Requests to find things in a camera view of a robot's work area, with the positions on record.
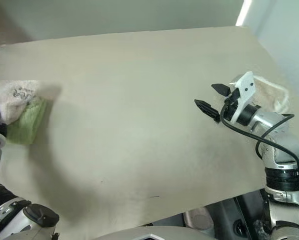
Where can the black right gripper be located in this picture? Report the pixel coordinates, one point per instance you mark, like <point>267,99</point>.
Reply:
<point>230,107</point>

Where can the pale pink towel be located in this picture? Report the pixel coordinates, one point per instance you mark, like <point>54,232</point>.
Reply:
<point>14,100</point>

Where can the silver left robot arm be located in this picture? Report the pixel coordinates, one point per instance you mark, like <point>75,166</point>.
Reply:
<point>14,215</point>

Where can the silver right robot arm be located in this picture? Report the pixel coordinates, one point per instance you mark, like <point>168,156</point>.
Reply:
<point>282,150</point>

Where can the green folded towel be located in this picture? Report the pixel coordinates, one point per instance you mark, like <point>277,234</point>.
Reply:
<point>29,125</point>

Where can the beige folded towel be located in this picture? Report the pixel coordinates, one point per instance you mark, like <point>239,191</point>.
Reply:
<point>267,95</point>

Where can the bright window strip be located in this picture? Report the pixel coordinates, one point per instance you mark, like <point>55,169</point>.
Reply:
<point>244,12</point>

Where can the pinkish rounded shape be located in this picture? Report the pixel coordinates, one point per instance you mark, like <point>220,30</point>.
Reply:
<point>199,217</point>

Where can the silver robot torso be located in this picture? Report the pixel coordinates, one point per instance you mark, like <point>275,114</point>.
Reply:
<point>164,233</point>

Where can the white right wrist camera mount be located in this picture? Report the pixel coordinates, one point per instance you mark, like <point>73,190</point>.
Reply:
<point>244,87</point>

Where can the black table frame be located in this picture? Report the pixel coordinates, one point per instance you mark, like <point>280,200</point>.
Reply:
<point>247,215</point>

